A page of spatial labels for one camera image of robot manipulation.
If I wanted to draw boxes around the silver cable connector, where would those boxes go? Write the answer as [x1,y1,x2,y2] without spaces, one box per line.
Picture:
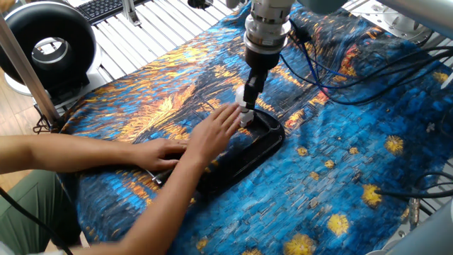
[408,197,420,227]

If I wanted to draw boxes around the black ring-shaped fan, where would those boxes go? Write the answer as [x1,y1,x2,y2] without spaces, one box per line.
[0,1,103,107]

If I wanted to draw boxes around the blue orange painted tablecloth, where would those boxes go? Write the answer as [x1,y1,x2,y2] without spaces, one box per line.
[58,0,453,255]

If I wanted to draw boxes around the black keyboard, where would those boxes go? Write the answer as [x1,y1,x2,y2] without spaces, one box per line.
[75,0,151,26]

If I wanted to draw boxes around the blue cable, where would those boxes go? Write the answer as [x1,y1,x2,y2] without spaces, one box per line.
[279,40,358,90]

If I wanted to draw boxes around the green trousers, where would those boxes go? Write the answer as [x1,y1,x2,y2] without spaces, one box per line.
[0,169,82,249]

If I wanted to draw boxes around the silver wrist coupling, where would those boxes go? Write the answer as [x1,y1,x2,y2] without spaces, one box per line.
[243,0,293,54]

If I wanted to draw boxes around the person's left hand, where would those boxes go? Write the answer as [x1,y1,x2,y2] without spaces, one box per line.
[130,137,189,174]

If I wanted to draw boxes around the black C-clamp silver screw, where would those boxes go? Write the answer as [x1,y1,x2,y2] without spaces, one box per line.
[144,108,287,196]

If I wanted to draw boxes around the silver round mounting base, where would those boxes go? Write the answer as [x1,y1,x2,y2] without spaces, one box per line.
[348,0,435,45]

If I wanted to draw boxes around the aluminium frame post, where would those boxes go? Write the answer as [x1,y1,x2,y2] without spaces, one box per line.
[0,16,62,128]

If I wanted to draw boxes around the silver upright bracket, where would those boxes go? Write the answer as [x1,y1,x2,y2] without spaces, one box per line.
[120,0,142,28]

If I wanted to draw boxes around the person's left forearm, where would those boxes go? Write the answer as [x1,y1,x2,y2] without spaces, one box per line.
[0,133,137,175]

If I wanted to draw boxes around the person's right hand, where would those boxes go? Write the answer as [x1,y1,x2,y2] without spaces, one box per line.
[184,102,242,168]

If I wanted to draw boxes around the tangled black cord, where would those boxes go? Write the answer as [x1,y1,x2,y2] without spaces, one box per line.
[32,113,54,135]

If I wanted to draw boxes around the person's right forearm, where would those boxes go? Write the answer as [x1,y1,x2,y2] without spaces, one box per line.
[69,155,206,255]

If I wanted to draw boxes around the black knob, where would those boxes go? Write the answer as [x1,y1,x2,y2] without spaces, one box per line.
[186,0,214,10]

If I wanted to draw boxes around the thick black cable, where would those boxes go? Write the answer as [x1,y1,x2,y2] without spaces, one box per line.
[374,187,453,200]

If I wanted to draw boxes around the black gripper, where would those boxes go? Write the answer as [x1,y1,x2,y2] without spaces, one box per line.
[242,45,281,111]

